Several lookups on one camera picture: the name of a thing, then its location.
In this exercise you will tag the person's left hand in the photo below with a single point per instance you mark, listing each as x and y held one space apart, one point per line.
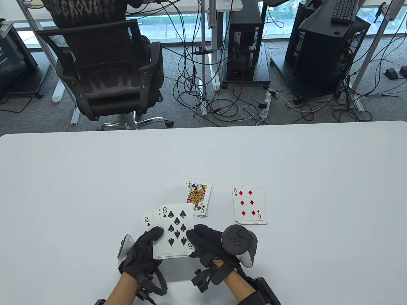
140 259

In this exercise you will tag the person's right hand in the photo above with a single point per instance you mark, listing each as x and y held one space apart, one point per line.
206 241

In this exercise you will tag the deck of playing cards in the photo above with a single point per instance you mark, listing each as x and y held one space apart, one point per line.
173 232

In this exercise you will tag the pile of clubs cards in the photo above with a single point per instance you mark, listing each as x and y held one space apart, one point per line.
198 195

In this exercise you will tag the pile of diamonds cards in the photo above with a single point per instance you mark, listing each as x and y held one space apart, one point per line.
249 203

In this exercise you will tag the person's left forearm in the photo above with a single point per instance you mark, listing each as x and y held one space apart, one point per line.
122 290

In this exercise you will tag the black right forearm battery pack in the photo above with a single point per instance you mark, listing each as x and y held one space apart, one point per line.
267 292

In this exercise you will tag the black left forearm sensor unit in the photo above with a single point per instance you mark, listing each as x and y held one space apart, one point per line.
100 302

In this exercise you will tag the grey left hand controller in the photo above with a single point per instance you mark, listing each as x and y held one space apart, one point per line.
124 249

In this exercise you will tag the grey hand controller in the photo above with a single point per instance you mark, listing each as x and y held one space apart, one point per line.
237 240
124 249

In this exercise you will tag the grey right hand controller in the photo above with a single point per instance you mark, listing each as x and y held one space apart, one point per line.
237 240

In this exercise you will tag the white power strip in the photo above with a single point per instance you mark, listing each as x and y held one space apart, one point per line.
266 111

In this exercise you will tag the black power adapter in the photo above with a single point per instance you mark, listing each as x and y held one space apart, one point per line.
262 105

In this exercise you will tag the black mesh office chair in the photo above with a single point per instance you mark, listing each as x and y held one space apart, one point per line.
105 95

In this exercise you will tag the black tower cart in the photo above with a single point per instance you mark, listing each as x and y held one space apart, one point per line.
262 70

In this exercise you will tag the black equipment stand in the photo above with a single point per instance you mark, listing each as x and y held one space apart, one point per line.
318 63

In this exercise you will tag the black computer tower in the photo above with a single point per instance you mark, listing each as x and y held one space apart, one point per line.
244 19

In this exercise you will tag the black rolling cabinet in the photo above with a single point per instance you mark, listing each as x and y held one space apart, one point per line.
16 63

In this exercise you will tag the black foot pedal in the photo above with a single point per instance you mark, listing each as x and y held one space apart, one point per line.
390 73
403 71

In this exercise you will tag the black keyboard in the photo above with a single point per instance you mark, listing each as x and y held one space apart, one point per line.
345 11

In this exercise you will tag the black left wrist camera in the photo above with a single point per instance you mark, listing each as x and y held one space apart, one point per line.
143 290

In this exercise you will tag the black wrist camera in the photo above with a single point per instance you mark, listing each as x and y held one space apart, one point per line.
205 279
143 290

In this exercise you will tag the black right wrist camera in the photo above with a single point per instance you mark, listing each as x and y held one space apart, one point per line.
205 279

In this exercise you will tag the aluminium desk frame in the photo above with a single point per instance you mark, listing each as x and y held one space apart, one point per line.
369 54

